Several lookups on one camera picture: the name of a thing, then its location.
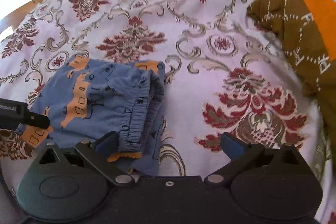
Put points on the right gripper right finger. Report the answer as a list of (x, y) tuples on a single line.
[(243, 156)]

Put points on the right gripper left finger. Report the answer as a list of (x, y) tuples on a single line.
[(96, 154)]

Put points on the blue pants with orange cars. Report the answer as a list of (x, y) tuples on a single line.
[(87, 98)]

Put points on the floral pink bedsheet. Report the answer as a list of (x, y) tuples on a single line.
[(222, 73)]

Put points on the brown orange patterned pillow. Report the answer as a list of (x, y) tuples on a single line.
[(306, 30)]

